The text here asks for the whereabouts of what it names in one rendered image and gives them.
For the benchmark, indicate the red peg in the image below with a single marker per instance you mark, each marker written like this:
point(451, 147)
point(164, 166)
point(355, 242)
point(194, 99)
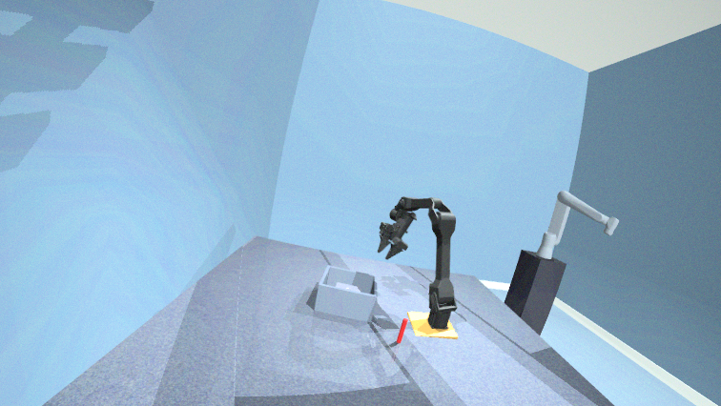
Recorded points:
point(402, 330)

